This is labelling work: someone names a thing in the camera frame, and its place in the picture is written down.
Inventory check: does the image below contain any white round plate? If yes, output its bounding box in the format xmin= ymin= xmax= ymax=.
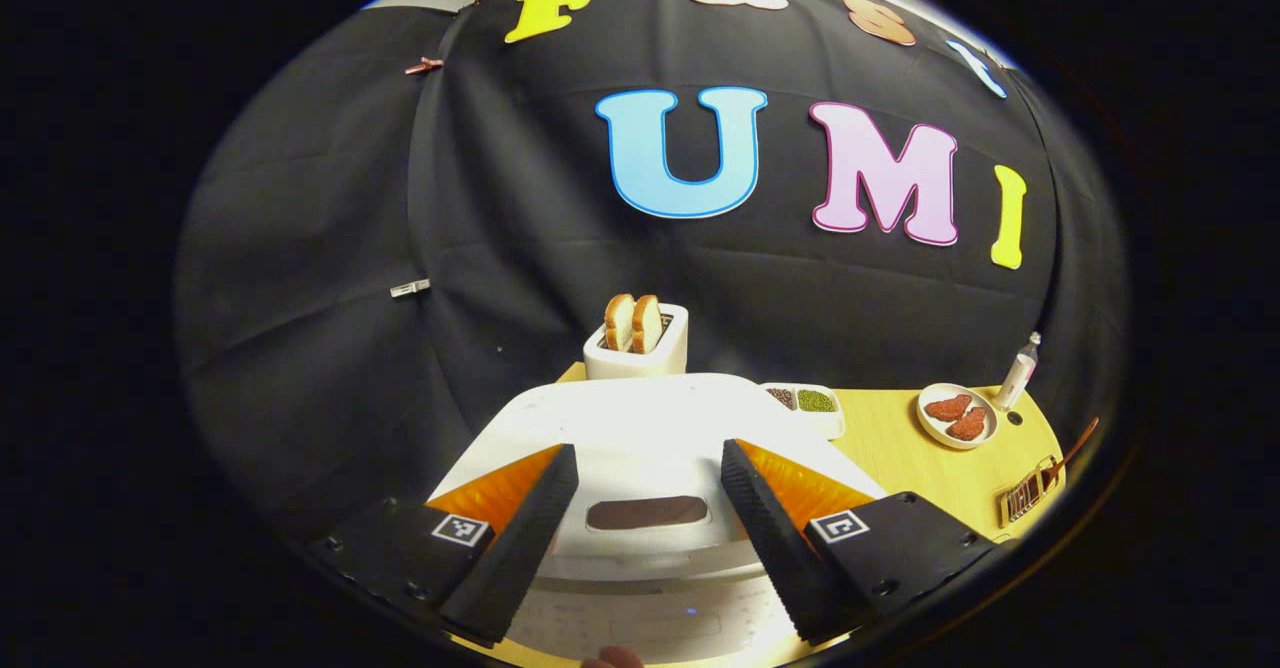
xmin=917 ymin=382 xmax=999 ymax=449

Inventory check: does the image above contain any black backdrop cloth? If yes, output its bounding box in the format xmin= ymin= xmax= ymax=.
xmin=175 ymin=0 xmax=1131 ymax=539

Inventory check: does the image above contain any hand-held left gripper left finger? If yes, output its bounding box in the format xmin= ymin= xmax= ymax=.
xmin=305 ymin=443 xmax=581 ymax=649

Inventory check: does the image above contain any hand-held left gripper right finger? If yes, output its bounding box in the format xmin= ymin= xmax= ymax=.
xmin=720 ymin=438 xmax=1001 ymax=647

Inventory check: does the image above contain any white toaster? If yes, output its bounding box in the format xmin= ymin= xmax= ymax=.
xmin=583 ymin=303 xmax=689 ymax=381

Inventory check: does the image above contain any toasted bread slice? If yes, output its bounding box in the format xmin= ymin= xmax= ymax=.
xmin=631 ymin=295 xmax=663 ymax=355
xmin=604 ymin=294 xmax=637 ymax=353

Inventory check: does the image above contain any white divided grain dish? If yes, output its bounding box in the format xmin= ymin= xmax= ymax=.
xmin=760 ymin=381 xmax=846 ymax=441

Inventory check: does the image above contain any clear wire chopstick holder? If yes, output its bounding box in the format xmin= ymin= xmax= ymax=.
xmin=997 ymin=456 xmax=1063 ymax=529

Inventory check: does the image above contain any clear bottle with pink label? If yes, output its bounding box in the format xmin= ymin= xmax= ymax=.
xmin=995 ymin=332 xmax=1042 ymax=411

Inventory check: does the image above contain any white rice cooker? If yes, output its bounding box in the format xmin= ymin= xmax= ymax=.
xmin=430 ymin=373 xmax=886 ymax=667

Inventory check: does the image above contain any brown wooden spoon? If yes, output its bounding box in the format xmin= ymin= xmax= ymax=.
xmin=1040 ymin=416 xmax=1101 ymax=479

